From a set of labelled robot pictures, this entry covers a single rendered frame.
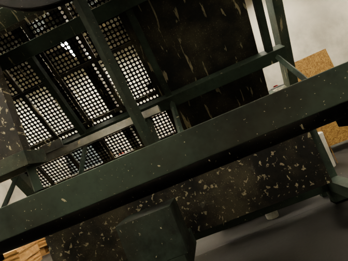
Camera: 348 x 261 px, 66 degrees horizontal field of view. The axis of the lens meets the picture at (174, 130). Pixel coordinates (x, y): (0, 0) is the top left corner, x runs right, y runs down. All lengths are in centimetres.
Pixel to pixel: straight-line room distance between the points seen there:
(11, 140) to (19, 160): 10
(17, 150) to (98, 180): 69
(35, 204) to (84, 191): 15
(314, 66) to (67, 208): 353
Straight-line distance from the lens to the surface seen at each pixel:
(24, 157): 138
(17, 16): 190
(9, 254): 419
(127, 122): 147
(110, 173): 76
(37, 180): 143
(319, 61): 395
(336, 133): 392
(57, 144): 163
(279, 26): 189
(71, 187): 81
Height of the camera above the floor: 74
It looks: 5 degrees up
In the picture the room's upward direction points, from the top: 22 degrees counter-clockwise
